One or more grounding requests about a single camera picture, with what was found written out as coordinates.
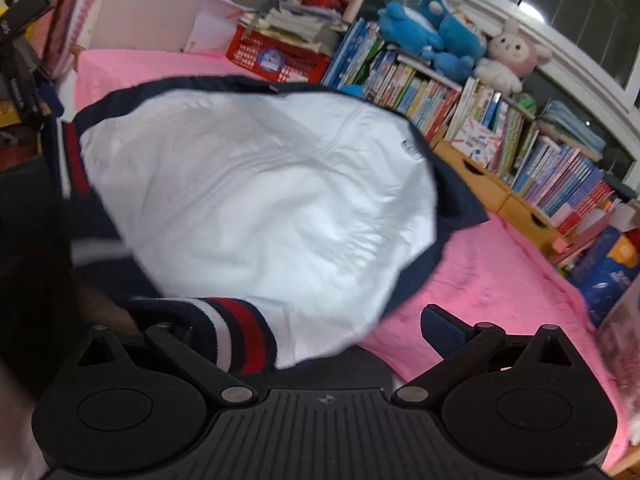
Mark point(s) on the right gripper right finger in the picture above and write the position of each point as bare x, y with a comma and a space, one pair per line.
464, 350

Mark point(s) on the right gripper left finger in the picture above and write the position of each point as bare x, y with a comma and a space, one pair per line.
215, 385

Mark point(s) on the white and navy jacket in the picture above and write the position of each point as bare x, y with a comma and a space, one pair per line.
271, 224

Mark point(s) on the pink bunny towel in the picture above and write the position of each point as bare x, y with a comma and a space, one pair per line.
488, 273

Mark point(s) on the wooden drawer organizer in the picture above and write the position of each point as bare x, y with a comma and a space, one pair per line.
498, 198

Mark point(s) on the blue box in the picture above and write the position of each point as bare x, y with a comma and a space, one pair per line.
607, 270

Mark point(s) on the white pencil print box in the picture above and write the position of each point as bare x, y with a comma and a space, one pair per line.
477, 142

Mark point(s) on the row of books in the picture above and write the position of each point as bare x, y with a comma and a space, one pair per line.
533, 171

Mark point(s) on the red plastic crate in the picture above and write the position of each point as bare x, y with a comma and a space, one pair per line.
275, 60

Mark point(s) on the stack of papers and books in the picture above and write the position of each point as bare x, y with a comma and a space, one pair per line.
308, 27

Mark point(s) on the pink and white plush bunny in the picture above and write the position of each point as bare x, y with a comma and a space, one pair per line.
510, 57

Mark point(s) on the blue plush toy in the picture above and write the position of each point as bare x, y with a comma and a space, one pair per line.
436, 31

